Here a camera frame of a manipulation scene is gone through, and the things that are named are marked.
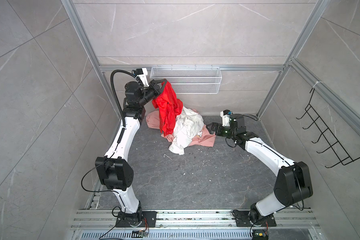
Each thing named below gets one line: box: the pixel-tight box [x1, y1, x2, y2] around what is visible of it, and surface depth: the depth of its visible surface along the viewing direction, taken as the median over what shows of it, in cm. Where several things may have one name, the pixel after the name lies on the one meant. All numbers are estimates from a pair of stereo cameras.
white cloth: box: [169, 106, 205, 156], surface depth 100 cm
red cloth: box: [152, 81, 184, 137], surface depth 81 cm
